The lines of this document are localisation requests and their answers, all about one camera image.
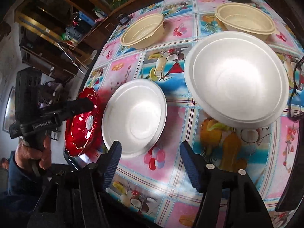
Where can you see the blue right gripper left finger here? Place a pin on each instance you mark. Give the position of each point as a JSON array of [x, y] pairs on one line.
[[107, 164]]

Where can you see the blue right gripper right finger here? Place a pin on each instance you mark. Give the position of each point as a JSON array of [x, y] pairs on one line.
[[199, 172]]

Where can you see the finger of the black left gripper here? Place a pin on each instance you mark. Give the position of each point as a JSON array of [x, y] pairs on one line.
[[72, 108]]

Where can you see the red glass plate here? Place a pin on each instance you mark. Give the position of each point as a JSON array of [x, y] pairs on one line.
[[83, 131]]

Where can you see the small white foam plate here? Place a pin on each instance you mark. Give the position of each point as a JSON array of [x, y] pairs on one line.
[[135, 116]]

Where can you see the large white foam plate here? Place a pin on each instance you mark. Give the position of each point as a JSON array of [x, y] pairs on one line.
[[237, 79]]

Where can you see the beige bowl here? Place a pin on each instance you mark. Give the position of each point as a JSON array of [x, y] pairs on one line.
[[144, 32], [247, 19]]

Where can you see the person's left forearm blue sleeve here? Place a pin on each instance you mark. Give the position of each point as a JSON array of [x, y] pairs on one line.
[[19, 200]]

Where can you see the person's left hand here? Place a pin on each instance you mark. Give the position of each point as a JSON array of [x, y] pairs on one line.
[[24, 155]]

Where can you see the wooden cabinet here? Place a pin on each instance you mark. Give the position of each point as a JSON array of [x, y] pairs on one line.
[[59, 37]]

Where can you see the colourful fruit tablecloth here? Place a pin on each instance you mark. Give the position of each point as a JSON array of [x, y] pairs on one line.
[[155, 184]]

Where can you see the small black device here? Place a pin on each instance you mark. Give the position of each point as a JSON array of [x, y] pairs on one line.
[[123, 19]]

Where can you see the black eyeglasses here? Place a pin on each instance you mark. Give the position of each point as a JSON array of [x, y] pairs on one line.
[[295, 115]]

